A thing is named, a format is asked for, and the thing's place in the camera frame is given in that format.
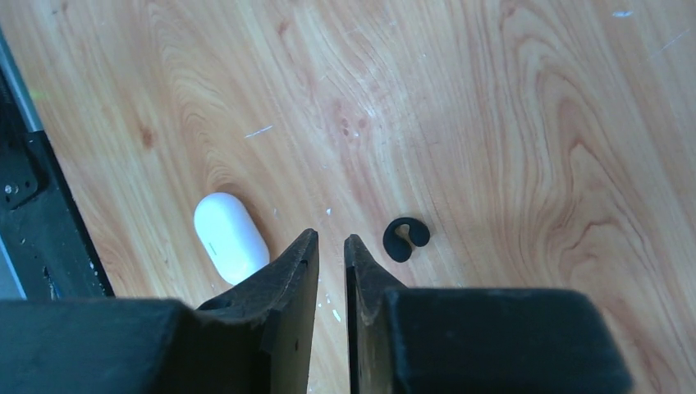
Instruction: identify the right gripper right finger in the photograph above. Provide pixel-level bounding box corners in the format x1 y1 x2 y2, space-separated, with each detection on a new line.
344 235 634 393

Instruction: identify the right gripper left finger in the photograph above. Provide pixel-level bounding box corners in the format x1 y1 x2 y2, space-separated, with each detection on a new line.
1 229 319 393

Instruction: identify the black earbud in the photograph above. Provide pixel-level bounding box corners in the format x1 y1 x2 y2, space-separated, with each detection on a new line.
382 217 431 263

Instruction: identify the white earbud charging case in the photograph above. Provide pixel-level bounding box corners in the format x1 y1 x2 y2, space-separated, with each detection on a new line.
194 192 270 286

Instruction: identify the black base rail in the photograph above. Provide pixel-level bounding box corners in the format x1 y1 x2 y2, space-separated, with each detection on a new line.
1 39 114 300

